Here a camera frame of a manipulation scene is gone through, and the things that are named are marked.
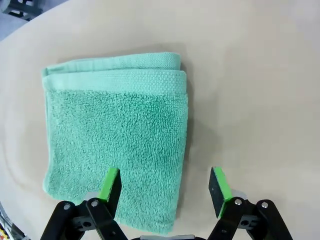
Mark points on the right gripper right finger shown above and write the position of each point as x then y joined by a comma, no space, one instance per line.
220,195

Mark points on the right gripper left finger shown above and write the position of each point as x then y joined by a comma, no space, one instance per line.
110,185

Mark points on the mint green towel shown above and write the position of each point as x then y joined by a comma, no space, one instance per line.
112,125

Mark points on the dark grey frame structure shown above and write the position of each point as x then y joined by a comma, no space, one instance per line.
15,7

